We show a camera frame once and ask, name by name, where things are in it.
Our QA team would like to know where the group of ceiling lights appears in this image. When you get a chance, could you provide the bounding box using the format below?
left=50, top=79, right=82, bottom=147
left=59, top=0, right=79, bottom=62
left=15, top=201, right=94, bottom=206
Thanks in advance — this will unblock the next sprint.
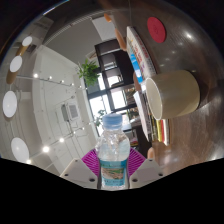
left=2, top=34, right=84, bottom=164

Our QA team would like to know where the clear blue-capped water bottle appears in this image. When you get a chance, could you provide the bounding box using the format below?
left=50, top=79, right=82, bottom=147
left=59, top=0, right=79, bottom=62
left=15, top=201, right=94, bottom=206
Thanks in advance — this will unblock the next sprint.
left=94, top=113, right=132, bottom=191

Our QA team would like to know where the large flat blue-covered book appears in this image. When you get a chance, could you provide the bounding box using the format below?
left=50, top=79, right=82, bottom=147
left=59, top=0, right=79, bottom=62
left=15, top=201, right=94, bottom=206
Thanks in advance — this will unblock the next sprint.
left=125, top=25, right=158, bottom=84

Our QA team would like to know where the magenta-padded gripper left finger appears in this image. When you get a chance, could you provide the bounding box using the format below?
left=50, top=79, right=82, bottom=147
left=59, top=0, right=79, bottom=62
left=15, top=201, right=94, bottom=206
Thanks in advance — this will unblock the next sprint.
left=59, top=148, right=101, bottom=190

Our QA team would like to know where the low dark shelf unit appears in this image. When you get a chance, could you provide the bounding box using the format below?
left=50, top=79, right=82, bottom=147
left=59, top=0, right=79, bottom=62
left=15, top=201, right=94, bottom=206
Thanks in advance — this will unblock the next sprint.
left=94, top=39, right=141, bottom=148

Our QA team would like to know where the bushy potted green plant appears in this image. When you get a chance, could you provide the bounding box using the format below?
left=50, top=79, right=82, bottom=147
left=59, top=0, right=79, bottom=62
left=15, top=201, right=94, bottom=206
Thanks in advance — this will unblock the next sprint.
left=76, top=59, right=101, bottom=88

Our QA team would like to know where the small potted green plant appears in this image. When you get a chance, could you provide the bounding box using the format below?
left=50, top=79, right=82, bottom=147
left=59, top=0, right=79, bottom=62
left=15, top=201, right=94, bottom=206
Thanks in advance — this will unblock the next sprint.
left=94, top=109, right=108, bottom=128

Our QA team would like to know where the flat round red coaster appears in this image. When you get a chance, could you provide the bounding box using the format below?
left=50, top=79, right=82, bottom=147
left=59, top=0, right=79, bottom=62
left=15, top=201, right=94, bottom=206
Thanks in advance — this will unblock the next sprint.
left=146, top=16, right=167, bottom=44

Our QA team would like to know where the group of orange chairs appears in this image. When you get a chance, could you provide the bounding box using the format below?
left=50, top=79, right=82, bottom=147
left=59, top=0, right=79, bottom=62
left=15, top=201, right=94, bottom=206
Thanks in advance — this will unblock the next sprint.
left=102, top=11, right=156, bottom=160

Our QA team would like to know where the cream ceramic mug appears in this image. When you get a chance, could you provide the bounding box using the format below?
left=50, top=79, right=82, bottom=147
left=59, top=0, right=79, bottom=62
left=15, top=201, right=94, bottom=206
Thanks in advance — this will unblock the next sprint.
left=144, top=69, right=201, bottom=121

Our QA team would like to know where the white ceiling air conditioner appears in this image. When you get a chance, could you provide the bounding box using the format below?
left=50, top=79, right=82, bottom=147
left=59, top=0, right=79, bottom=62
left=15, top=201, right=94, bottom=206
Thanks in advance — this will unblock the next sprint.
left=60, top=101, right=81, bottom=123

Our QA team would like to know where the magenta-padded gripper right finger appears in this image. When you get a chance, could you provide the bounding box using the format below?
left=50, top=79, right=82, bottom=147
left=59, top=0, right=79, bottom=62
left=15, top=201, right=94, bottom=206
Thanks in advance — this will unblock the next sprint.
left=127, top=148, right=165, bottom=190

